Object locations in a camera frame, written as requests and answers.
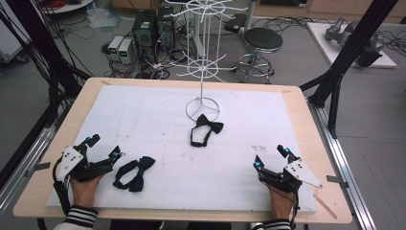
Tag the black power adapter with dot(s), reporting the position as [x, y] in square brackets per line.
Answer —
[235, 23]

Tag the clear plastic bag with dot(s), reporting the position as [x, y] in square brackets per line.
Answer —
[103, 18]

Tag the black round stool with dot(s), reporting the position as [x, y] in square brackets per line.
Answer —
[263, 38]

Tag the black computer tower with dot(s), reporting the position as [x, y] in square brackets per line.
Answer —
[166, 27]
[144, 32]

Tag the white power supply unit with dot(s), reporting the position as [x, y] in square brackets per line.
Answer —
[125, 51]
[115, 46]

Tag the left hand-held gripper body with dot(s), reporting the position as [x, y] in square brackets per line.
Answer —
[68, 161]

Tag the white floor board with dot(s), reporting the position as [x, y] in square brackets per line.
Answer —
[322, 44]

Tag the person's right hand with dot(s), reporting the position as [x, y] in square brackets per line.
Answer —
[281, 204]

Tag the wooden stick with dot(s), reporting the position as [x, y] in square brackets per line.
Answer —
[325, 207]

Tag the aluminium rail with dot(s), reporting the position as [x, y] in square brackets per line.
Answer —
[25, 166]
[344, 172]

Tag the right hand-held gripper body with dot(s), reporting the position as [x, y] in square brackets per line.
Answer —
[301, 172]

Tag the black bow tie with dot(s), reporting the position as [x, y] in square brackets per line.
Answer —
[210, 124]
[140, 179]

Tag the person's left hand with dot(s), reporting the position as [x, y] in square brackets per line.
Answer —
[83, 193]

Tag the grey robot part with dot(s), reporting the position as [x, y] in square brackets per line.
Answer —
[338, 32]

